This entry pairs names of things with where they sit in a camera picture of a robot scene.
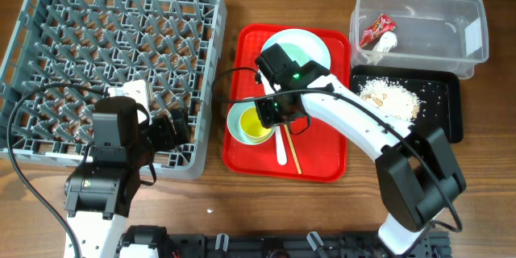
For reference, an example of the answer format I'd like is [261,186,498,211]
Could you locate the wooden chopstick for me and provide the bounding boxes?
[283,124,302,175]

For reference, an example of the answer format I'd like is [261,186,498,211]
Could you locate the red plastic serving tray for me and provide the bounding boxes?
[223,23,351,182]

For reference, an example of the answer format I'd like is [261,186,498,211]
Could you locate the light blue round plate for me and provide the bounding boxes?
[255,28,331,90]

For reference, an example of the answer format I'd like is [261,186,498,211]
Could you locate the rice and food scraps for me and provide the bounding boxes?
[358,78,422,122]

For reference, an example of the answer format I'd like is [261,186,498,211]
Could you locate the red sauce packet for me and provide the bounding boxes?
[359,14,397,48]

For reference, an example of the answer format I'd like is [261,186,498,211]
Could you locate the white paper wrapper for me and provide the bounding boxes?
[364,31,397,65]

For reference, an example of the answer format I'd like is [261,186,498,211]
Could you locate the yellow plastic cup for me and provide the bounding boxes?
[239,107,273,144]

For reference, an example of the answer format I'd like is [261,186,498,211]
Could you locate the white plastic fork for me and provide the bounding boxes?
[274,127,287,165]

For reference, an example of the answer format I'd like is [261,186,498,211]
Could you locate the light green bowl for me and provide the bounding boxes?
[280,43,310,66]

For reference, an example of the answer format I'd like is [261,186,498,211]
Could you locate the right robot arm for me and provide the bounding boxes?
[255,44,466,256]

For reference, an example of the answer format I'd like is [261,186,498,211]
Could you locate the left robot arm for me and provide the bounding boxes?
[65,96,190,257]

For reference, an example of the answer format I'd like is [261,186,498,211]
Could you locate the grey plastic dishwasher rack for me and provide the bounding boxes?
[1,0,227,180]

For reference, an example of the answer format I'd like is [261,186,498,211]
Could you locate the clear plastic waste bin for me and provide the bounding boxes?
[349,0,489,79]

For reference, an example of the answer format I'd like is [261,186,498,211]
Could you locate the black plastic tray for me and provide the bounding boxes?
[351,65,464,144]

